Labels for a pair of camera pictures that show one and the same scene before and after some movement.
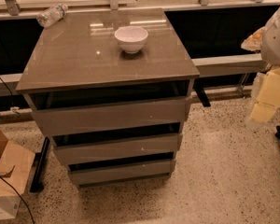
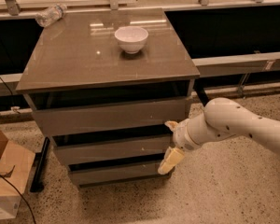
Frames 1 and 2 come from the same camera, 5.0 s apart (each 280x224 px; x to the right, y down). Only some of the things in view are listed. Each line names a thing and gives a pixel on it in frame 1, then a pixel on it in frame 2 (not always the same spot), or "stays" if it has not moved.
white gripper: (277, 41) → (183, 137)
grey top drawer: (110, 116) stays
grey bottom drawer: (120, 172) stays
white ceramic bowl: (131, 39) stays
